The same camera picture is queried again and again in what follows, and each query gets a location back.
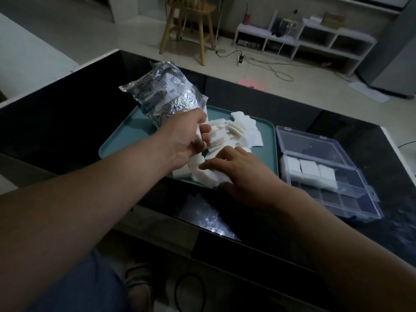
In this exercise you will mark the person's right hand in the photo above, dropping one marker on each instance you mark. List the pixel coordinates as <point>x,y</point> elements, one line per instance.
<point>253,181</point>

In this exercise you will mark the black device on shelf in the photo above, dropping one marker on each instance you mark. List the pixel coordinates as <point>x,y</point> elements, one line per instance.
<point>277,27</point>

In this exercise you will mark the clear plastic organizer box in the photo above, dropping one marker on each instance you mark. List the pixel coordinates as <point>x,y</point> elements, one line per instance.
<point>325,149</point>

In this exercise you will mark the teal plastic tray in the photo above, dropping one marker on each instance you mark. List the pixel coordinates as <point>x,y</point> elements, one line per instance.
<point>130,136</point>

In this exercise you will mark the grey refrigerator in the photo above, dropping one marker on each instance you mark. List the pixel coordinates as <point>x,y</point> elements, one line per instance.
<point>393,55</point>

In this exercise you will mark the white pad stack in box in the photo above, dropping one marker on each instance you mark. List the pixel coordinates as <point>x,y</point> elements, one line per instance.
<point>309,168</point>
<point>291,165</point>
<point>327,177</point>

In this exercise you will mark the brown cardboard box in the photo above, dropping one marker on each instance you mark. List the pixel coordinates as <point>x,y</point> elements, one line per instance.
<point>334,20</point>

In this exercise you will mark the white cotton pad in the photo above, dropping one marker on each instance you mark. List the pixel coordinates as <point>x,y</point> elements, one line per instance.
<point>198,130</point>

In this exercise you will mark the blue shorts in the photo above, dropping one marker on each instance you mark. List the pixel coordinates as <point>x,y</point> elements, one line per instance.
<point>84,285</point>

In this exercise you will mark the person's left hand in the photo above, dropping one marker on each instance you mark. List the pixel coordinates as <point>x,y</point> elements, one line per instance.
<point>180,136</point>

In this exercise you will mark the person's right thumb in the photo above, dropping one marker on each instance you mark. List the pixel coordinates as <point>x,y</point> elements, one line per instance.
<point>227,185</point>

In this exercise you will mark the person's right forearm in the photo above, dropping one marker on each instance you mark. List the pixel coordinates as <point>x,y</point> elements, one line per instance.
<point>351,256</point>

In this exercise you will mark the white floor mat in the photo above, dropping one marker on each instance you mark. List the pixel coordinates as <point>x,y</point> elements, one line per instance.
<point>369,91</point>

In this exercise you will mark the person's left fingers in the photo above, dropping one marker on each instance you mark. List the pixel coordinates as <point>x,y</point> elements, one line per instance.
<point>201,144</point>

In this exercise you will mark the red bottle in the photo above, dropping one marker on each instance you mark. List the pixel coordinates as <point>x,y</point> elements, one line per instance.
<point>247,16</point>

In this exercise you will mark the pile of white cotton pads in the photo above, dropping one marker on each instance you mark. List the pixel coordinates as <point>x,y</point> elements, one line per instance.
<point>232,133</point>

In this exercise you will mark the silver foil bag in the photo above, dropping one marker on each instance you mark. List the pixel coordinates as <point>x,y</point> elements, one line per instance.
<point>162,90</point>

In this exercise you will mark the white low shelf unit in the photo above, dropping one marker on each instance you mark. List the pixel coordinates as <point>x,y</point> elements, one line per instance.
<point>334,34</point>

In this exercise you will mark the black sandal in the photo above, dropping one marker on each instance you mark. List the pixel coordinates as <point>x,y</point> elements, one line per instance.
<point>138,282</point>

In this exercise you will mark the wooden chair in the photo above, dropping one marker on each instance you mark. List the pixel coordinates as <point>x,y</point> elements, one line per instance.
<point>191,9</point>

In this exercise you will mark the person's left forearm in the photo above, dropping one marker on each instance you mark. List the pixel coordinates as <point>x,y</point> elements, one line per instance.
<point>81,204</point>

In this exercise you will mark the white wall socket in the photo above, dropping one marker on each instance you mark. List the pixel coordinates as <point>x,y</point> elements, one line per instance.
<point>290,24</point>

